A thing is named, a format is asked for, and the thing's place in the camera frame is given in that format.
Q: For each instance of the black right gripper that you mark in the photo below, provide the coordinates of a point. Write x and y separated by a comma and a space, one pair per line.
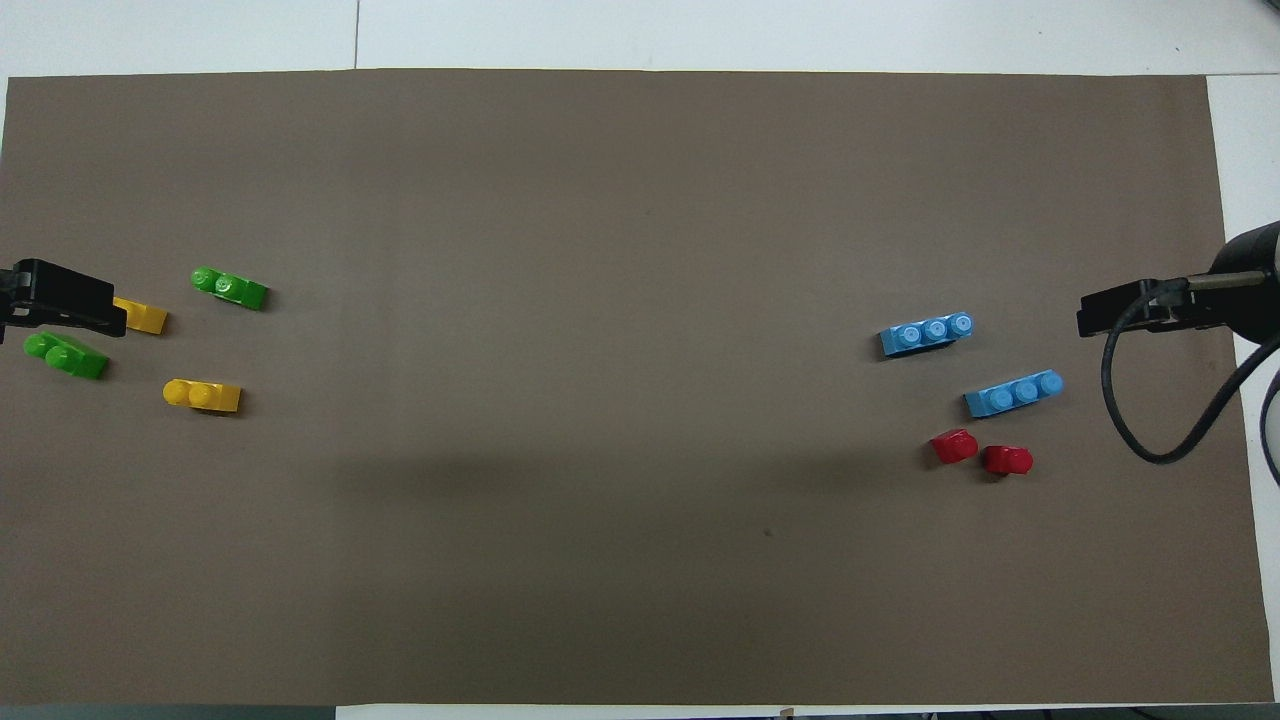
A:
1168, 310

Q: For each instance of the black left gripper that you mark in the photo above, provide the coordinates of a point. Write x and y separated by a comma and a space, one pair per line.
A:
60, 295

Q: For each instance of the green toy brick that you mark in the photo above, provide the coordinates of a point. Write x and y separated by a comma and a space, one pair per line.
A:
232, 289
66, 356

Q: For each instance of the blue toy brick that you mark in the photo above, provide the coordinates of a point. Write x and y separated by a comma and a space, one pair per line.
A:
927, 335
1013, 393

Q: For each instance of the yellow toy brick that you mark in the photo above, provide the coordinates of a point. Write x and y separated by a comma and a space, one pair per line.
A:
145, 317
203, 396

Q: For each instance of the red toy brick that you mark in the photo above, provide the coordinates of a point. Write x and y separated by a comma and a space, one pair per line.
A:
955, 446
1008, 460

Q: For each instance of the brown table mat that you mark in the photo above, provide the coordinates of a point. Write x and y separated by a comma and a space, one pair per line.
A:
640, 250

